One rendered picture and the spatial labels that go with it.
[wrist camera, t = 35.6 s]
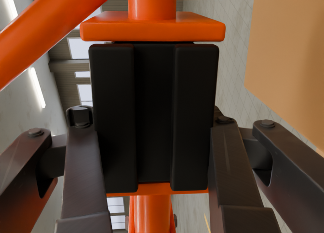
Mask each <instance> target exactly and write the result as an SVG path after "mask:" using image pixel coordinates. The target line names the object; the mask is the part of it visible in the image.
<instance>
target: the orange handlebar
mask: <svg viewBox="0 0 324 233"><path fill-rule="evenodd" d="M128 18H129V19H136V20H172V19H176V0H128ZM176 227H177V216H176V214H173V208H172V201H171V195H170V194H164V195H136V196H130V206H129V216H126V217H125V229H126V230H127V231H128V233H176Z"/></svg>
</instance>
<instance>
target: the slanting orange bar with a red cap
mask: <svg viewBox="0 0 324 233"><path fill-rule="evenodd" d="M106 1H107V0H34V1H33V2H32V3H31V4H30V5H28V6H27V7H26V8H25V9H24V10H23V11H22V12H21V13H20V14H19V15H18V16H17V17H16V18H15V19H13V20H12V21H11V22H10V23H9V24H8V25H7V26H6V27H5V28H3V29H2V30H1V31H0V92H1V91H2V90H3V89H4V88H5V87H6V86H8V85H9V84H10V83H11V82H12V81H14V80H15V79H16V78H17V77H18V76H19V75H21V74H22V73H23V72H24V71H25V70H26V69H28V68H29V67H30V66H31V65H32V64H34V63H35V62H36V61H37V60H38V59H39V58H41V57H42V56H43V55H44V54H45V53H46V52H48V50H50V49H51V48H52V47H53V46H54V45H56V44H57V43H58V42H59V41H60V40H61V39H63V38H64V37H65V36H66V35H67V34H68V33H70V32H71V31H72V30H73V29H74V28H76V27H77V26H78V25H79V24H80V23H81V22H83V21H84V20H85V19H86V18H87V17H88V16H90V15H91V14H92V13H93V12H94V11H95V10H97V9H98V8H99V7H100V6H101V5H103V4H104V3H105V2H106Z"/></svg>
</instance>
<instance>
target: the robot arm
mask: <svg viewBox="0 0 324 233"><path fill-rule="evenodd" d="M66 115H67V126H68V129H67V133H65V134H61V135H56V136H52V135H51V131H50V130H49V129H46V128H33V129H29V130H27V131H24V132H23V133H21V134H20V135H19V136H18V137H17V138H16V139H15V140H14V141H13V142H12V143H11V144H10V145H9V146H8V147H7V148H6V149H5V150H4V151H3V152H2V153H1V154H0V233H31V231H32V229H33V227H34V225H35V224H36V222H37V220H38V218H39V216H40V214H41V213H42V211H43V209H44V207H45V205H46V203H47V201H48V200H49V198H50V196H51V194H52V192H53V190H54V188H55V187H56V185H57V183H58V177H61V176H64V180H63V191H62V203H61V215H60V219H57V220H56V223H55V230H54V233H113V229H112V223H111V216H110V211H109V210H108V202H107V195H106V188H105V182H104V175H103V168H102V162H101V155H100V148H99V141H98V135H97V131H95V128H94V116H93V107H92V106H90V105H78V106H73V107H70V108H68V109H67V110H66ZM207 175H208V193H209V211H210V229H211V233H282V232H281V230H280V227H279V224H278V222H277V219H276V216H275V214H274V211H273V209H272V208H270V207H264V205H263V202H262V199H261V196H260V193H259V190H258V187H259V188H260V189H261V191H262V192H263V194H264V195H265V196H266V198H267V199H268V200H269V201H270V203H271V204H272V206H273V207H274V208H275V210H276V211H277V212H278V214H279V215H280V216H281V218H282V219H283V220H284V222H285V223H286V225H287V226H288V227H289V229H290V230H291V232H292V233H324V158H323V157H322V156H321V155H319V154H318V153H317V152H316V151H314V150H313V149H312V148H310V147H309V146H308V145H306V144H305V143H304V142H303V141H302V140H300V139H299V138H298V137H296V136H295V135H294V134H292V133H291V132H290V131H288V130H287V129H286V128H285V127H283V126H282V125H281V124H279V123H277V122H274V121H272V120H268V119H265V120H257V121H255V122H254V123H253V128H252V129H249V128H241V127H238V124H237V121H236V120H235V119H233V118H231V117H227V116H224V115H223V114H222V112H221V111H220V110H219V108H218V107H217V106H215V112H214V123H213V127H212V128H210V155H209V166H208V174H207Z"/></svg>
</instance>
